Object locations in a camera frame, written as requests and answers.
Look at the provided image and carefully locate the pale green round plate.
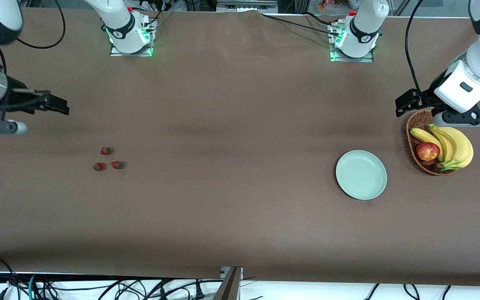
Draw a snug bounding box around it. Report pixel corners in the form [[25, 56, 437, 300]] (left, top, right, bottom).
[[335, 150, 388, 200]]

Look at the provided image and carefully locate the brown wicker basket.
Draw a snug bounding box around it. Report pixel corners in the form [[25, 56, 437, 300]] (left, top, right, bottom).
[[406, 110, 457, 176]]

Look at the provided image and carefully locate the yellow banana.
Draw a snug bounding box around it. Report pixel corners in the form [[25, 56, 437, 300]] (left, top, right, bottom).
[[427, 123, 458, 164], [410, 127, 445, 163], [435, 125, 474, 172]]

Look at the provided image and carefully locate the red apple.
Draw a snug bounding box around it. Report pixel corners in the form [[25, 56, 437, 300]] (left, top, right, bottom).
[[416, 142, 441, 162]]

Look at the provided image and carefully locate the brown table cover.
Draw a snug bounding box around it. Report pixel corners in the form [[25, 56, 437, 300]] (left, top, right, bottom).
[[0, 7, 480, 288]]

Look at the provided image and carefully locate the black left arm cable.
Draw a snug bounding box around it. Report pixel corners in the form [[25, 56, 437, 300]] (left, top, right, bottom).
[[405, 0, 425, 95]]

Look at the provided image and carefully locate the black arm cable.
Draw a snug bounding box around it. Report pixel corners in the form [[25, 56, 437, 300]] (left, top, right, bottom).
[[405, 0, 425, 95], [15, 0, 66, 50]]

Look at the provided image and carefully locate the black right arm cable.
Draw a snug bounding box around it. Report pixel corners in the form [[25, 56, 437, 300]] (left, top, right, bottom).
[[15, 0, 66, 50]]

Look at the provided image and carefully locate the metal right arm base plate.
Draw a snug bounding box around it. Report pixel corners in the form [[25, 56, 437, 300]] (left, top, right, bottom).
[[110, 19, 157, 57]]

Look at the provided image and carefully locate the black cable on table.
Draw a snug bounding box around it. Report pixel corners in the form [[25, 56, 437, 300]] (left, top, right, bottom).
[[261, 12, 341, 37]]

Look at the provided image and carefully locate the aluminium frame rail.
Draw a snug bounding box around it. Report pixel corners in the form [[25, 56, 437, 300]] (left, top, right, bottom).
[[216, 0, 279, 13]]

